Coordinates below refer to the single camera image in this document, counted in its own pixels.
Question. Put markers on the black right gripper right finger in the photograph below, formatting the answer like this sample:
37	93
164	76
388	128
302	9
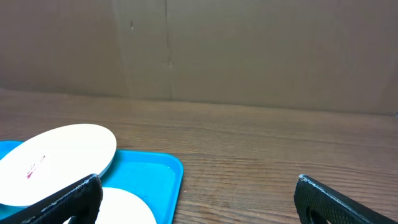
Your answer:
316	202

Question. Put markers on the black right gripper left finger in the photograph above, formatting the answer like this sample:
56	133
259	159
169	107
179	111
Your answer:
78	203

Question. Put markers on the white round plate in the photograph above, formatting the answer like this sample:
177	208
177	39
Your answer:
51	161

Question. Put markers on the blue plastic tray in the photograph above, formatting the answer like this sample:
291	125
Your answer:
153	177

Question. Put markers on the yellow round plate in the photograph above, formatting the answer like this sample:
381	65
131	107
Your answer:
122	207

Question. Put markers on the brown cardboard backdrop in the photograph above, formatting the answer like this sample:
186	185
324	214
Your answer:
315	55

